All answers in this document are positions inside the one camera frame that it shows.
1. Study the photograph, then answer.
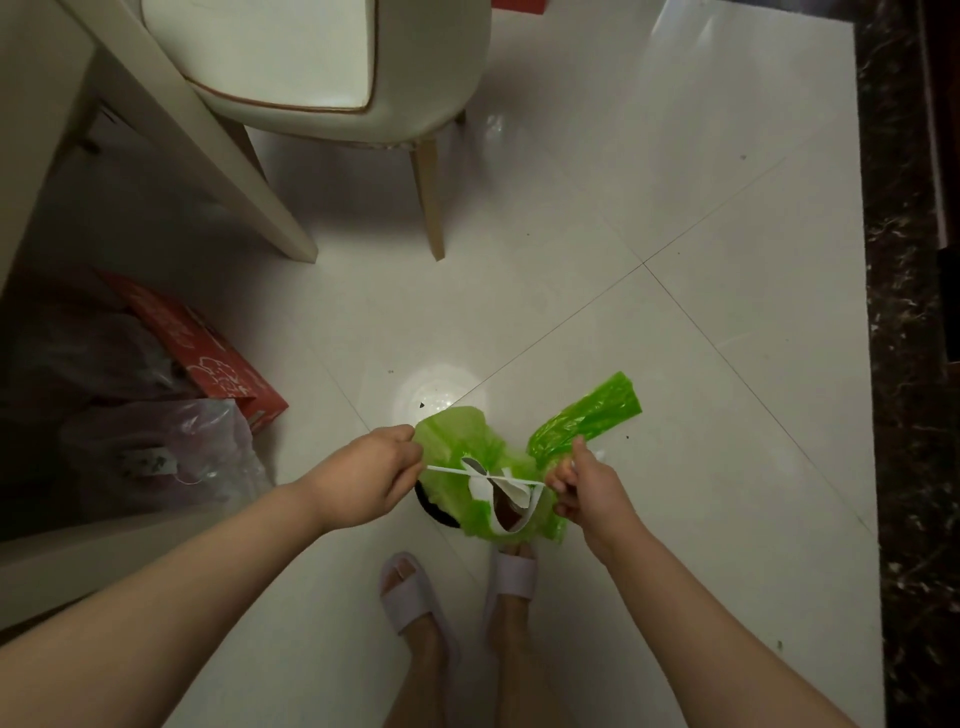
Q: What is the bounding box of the person's left leg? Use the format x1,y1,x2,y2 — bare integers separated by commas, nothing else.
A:
382,558,459,728

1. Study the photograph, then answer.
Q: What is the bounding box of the person's right forearm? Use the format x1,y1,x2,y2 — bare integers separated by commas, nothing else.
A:
592,524,860,728

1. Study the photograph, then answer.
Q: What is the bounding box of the red paper gift bag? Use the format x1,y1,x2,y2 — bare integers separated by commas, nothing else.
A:
97,269,290,433

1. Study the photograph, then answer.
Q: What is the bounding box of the person's left forearm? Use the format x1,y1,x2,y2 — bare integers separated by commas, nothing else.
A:
0,479,339,728

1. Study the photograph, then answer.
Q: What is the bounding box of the new green bag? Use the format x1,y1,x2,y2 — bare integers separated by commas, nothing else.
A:
527,371,643,463

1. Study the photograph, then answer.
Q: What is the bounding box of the clear plastic bag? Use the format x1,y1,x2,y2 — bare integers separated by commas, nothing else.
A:
59,397,275,511

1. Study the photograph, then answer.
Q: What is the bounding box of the pale right slipper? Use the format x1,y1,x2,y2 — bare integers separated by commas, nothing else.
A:
482,545,540,639

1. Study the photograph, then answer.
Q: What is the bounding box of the person's left hand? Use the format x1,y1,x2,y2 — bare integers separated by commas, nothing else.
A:
296,425,425,538

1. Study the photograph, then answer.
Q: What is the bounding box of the person's right hand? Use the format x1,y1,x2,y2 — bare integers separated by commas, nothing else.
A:
545,436,646,568

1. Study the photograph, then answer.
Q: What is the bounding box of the cream wooden table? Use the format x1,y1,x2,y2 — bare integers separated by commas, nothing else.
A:
0,0,320,631

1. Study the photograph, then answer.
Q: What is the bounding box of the cream dining chair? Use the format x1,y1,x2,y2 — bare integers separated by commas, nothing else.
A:
140,0,494,262

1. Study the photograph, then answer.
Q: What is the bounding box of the pale slipper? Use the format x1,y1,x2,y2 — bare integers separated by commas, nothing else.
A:
378,552,460,669
482,545,540,639

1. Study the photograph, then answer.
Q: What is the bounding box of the small black trash bin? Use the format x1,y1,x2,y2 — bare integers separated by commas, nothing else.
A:
414,479,466,530

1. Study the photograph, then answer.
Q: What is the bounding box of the pale left slipper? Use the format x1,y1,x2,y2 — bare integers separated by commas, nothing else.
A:
378,552,460,669

